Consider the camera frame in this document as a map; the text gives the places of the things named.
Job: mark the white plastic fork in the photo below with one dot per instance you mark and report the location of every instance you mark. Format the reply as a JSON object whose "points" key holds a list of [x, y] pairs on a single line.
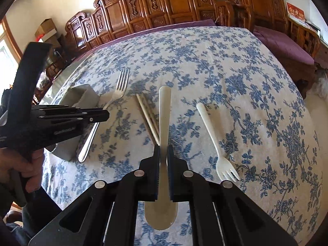
{"points": [[212, 135]]}

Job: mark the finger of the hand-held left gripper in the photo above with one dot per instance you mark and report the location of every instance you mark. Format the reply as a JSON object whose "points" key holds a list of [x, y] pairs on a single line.
{"points": [[98, 117], [76, 110]]}

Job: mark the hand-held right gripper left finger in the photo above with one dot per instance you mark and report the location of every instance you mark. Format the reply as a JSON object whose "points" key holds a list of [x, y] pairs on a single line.
{"points": [[155, 169]]}

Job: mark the metal fork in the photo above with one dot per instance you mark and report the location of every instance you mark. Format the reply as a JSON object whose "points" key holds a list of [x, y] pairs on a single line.
{"points": [[119, 92]]}

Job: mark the purple armchair cushion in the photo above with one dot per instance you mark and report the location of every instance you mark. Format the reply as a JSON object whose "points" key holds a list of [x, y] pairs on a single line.
{"points": [[284, 46]]}

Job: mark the wooden chopstick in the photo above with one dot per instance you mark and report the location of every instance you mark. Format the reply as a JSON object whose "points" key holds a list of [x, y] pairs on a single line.
{"points": [[151, 112], [146, 115]]}

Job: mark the carved wooden armchair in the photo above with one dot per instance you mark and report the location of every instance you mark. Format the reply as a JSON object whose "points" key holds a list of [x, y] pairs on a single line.
{"points": [[264, 0]]}

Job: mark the grey fluffy bundle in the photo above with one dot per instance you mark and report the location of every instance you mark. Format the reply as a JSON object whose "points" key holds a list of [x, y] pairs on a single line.
{"points": [[321, 84]]}

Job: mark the wooden side table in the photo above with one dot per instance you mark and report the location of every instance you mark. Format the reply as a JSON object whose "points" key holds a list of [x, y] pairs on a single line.
{"points": [[323, 51]]}

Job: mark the person's left hand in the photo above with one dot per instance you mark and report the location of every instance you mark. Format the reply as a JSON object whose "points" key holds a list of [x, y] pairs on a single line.
{"points": [[18, 164]]}

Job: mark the brown cardboard box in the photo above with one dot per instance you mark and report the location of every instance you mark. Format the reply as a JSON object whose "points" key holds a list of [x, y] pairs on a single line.
{"points": [[46, 28]]}

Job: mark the wooden door frame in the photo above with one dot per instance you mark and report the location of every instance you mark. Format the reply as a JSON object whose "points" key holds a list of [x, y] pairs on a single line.
{"points": [[12, 41]]}

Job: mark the blue floral tablecloth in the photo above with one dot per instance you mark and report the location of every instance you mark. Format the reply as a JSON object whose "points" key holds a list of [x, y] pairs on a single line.
{"points": [[230, 56]]}

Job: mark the carved wooden sofa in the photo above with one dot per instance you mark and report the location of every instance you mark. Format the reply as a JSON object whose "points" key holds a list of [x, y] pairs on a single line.
{"points": [[166, 0]]}

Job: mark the long purple sofa cushion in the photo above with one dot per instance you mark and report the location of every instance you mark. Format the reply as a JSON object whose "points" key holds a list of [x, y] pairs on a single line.
{"points": [[179, 25]]}

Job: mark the rectangular metal tray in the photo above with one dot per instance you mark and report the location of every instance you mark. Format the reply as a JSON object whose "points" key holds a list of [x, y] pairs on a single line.
{"points": [[87, 96]]}

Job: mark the red card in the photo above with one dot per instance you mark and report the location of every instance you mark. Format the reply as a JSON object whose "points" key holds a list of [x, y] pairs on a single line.
{"points": [[295, 14]]}

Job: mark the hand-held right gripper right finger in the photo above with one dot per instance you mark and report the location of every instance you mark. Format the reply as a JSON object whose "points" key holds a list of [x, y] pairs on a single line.
{"points": [[171, 169]]}

